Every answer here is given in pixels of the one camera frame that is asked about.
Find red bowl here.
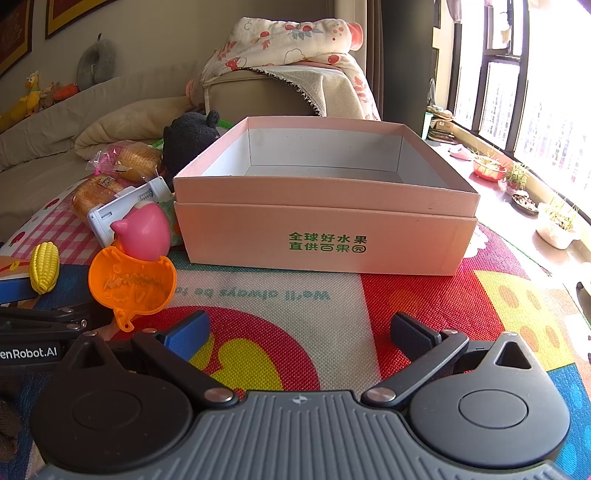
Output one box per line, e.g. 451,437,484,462
472,154,509,181

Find white plastic device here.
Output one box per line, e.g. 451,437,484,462
88,176,174,247

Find black window frame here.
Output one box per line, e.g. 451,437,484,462
434,0,591,185

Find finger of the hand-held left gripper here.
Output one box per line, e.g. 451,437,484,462
0,305,100,341
0,276,38,306

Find beige curtain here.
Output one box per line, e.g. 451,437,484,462
335,0,439,134

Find folded beige blanket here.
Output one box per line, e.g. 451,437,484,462
74,96,204,160

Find grey towel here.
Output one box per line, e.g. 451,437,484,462
252,65,356,118

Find small potted plant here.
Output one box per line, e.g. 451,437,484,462
498,162,530,195

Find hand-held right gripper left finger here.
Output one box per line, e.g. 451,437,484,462
64,309,237,409

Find bagged bread roll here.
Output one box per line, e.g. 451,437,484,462
88,141,163,183
69,174,134,222

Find colourful play mat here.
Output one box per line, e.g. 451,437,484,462
0,115,591,480

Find yellow toy corn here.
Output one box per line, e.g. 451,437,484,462
28,242,61,295

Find floral print blanket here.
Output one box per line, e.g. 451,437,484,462
187,17,382,121

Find pink toy figure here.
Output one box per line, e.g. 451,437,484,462
109,203,172,262

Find orange plastic toy mold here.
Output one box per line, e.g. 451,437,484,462
88,246,177,331

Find dark dish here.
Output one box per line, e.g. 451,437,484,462
512,193,540,216

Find black plush toy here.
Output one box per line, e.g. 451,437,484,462
163,110,221,190

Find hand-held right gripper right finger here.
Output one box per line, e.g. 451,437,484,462
360,312,548,410

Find beige sofa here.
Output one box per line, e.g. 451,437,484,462
0,69,370,241

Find white plant pot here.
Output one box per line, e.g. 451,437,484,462
536,198,581,250

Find grey neck pillow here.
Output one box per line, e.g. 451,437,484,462
76,33,117,90

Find framed wall picture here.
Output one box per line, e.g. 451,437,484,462
0,0,35,75
45,0,116,40

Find brown cardboard box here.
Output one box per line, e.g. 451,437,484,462
173,116,481,277

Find yellow plush duck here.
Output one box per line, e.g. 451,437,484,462
0,71,42,132

